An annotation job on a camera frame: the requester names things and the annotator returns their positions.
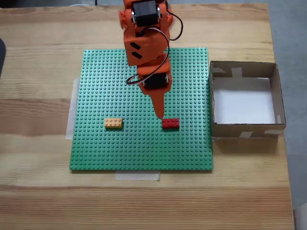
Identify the red lego block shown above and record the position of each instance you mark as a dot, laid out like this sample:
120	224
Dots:
171	123

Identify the yellow lego block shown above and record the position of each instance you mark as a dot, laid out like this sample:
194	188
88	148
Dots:
114	123

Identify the green lego baseplate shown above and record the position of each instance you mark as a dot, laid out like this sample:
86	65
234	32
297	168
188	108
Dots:
108	148

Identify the open cardboard box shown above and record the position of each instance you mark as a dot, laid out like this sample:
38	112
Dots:
227	133

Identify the masking tape strip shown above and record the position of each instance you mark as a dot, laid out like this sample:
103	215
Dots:
136	176
70	115
215	139

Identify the white paper sheet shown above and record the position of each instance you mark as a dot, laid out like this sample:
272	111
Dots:
244	105

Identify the black rounded object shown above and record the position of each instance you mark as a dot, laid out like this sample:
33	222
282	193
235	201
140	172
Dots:
2	55

